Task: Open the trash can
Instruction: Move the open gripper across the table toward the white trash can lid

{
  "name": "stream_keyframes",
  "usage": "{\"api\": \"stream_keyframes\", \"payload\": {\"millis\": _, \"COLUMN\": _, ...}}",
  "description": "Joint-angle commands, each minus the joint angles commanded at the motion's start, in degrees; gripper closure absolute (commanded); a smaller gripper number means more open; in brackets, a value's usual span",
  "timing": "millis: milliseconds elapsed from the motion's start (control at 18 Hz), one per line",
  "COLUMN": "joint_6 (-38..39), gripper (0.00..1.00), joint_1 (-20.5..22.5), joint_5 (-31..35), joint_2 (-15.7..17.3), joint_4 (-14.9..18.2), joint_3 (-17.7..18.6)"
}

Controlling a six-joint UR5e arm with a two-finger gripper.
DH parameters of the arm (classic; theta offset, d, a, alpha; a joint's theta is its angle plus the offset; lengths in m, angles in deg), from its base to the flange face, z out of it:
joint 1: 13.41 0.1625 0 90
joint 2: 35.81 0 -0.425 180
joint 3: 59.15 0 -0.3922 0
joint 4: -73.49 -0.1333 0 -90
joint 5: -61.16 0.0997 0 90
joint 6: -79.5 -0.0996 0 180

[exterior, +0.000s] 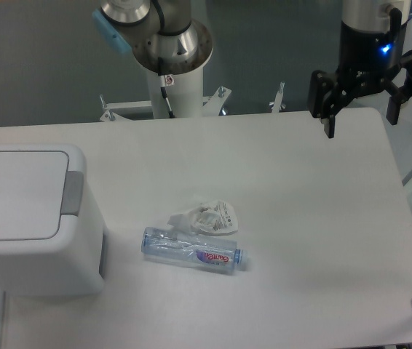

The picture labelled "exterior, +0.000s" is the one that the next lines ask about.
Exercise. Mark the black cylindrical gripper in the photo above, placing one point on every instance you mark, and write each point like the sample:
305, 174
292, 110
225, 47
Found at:
364, 59

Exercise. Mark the white push-button trash can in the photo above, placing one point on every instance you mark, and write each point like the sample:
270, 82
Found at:
52, 232

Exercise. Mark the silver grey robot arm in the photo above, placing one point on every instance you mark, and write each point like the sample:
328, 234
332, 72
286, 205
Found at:
169, 44

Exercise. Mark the silver clamp screw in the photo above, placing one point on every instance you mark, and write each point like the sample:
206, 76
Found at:
277, 105

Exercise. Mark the crumpled white plastic wrapper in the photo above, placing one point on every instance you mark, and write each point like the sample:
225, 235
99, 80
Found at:
212, 218

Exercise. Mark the clear plastic water bottle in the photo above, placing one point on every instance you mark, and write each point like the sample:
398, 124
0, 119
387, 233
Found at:
193, 251

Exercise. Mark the white metal mounting bracket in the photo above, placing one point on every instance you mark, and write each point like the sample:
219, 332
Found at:
214, 105

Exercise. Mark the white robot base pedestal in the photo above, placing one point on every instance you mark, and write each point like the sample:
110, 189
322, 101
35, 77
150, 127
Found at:
177, 89

